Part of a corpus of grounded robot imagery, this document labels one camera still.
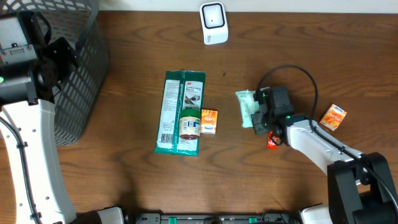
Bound mint green wipes packet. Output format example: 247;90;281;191
235;86;269;128

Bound red snack bar wrapper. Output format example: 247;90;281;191
267;132;279;150

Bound orange tissue pack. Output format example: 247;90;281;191
320;104;347;131
201;110;218;134

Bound green lid glass jar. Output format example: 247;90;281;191
179;109;201;140

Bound green 3M gloves package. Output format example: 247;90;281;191
154;70;206;157

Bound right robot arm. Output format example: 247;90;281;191
251;87;397;224

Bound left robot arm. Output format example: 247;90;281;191
1;11;128;223

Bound white barcode scanner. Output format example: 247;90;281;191
199;1;229;45

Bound grey plastic mesh basket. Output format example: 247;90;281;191
1;0;109;146

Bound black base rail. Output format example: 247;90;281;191
134;212;301;224

